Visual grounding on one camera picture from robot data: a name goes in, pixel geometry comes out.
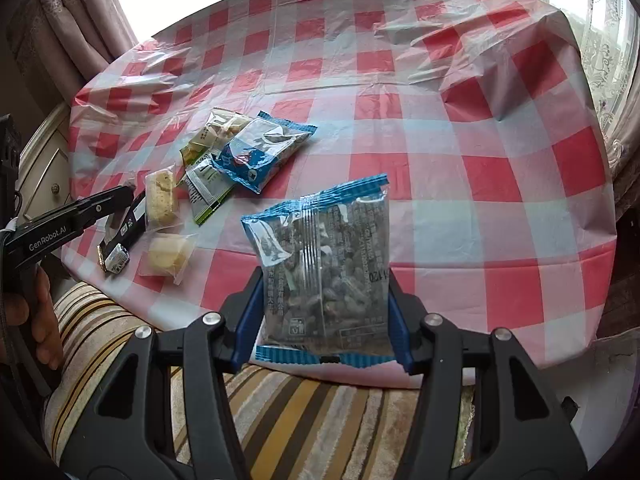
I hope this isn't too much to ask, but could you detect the person's left hand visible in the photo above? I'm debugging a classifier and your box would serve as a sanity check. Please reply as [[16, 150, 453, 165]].
[[12, 262, 66, 372]]

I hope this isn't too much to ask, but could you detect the cream cabinet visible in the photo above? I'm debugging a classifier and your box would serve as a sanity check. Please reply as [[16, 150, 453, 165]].
[[17, 102, 76, 226]]

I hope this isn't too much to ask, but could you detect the blue dark seed packet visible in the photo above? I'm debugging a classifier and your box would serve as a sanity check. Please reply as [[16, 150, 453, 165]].
[[241, 174, 401, 366]]

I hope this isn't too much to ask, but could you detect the green-white snack packet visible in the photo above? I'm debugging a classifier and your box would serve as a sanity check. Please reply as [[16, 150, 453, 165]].
[[186, 155, 236, 226]]

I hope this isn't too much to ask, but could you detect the clear yellow cake packet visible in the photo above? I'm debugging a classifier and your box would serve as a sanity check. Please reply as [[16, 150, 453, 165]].
[[137, 232, 198, 286]]

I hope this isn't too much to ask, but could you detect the clear cracker packet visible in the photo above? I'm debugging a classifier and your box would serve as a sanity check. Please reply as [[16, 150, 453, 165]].
[[144, 169, 180, 231]]

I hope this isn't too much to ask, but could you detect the yellow-green white snack packet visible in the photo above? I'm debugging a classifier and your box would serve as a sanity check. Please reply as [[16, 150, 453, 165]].
[[180, 107, 253, 166]]

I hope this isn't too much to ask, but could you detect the pink-grey curtain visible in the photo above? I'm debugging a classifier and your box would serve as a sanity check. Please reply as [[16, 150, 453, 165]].
[[602, 100, 640, 221], [7, 0, 141, 81]]

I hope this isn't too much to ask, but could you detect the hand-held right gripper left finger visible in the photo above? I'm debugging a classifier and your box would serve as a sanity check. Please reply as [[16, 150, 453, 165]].
[[62, 265, 266, 480]]

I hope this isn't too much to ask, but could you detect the red checkered plastic tablecloth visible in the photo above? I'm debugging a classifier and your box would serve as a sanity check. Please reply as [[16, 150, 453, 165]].
[[62, 0, 618, 391]]

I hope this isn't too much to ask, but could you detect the blue cartoon snack packet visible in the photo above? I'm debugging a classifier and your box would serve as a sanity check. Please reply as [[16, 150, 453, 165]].
[[212, 110, 318, 195]]

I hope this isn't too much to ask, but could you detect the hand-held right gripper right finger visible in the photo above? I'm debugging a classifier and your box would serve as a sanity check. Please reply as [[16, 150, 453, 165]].
[[385, 270, 586, 480]]

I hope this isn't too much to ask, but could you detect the purple cardboard box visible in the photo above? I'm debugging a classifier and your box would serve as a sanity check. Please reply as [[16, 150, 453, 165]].
[[562, 335, 633, 456]]

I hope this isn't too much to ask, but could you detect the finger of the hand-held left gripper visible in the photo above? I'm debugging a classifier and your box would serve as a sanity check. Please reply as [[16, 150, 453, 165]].
[[101, 210, 130, 250], [75, 186, 137, 226]]

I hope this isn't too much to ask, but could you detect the small white candy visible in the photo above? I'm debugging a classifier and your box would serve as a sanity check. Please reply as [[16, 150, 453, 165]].
[[105, 242, 132, 275]]

